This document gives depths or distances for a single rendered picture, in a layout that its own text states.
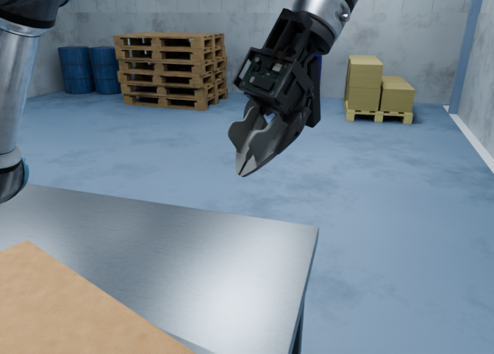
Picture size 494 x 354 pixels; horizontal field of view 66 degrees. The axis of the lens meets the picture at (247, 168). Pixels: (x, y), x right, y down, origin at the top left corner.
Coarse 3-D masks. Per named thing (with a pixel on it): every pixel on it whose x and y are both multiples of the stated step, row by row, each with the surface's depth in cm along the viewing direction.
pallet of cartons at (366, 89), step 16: (352, 64) 473; (368, 64) 471; (352, 80) 480; (368, 80) 476; (384, 80) 534; (400, 80) 534; (352, 96) 488; (368, 96) 483; (384, 96) 480; (400, 96) 476; (352, 112) 492; (368, 112) 488; (384, 112) 490; (400, 112) 529
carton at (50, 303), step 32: (0, 256) 34; (32, 256) 34; (0, 288) 30; (32, 288) 30; (64, 288) 30; (96, 288) 30; (0, 320) 27; (32, 320) 27; (64, 320) 27; (96, 320) 27; (128, 320) 27; (0, 352) 24; (32, 352) 24; (64, 352) 24; (96, 352) 24; (128, 352) 24; (160, 352) 24; (192, 352) 24
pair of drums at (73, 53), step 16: (64, 48) 629; (80, 48) 635; (96, 48) 627; (112, 48) 633; (64, 64) 639; (80, 64) 642; (96, 64) 636; (112, 64) 639; (64, 80) 654; (80, 80) 650; (96, 80) 650; (112, 80) 647
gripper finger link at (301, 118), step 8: (296, 112) 50; (304, 112) 50; (288, 120) 50; (296, 120) 49; (304, 120) 50; (288, 128) 50; (296, 128) 49; (288, 136) 50; (296, 136) 50; (280, 144) 50; (288, 144) 50; (280, 152) 51
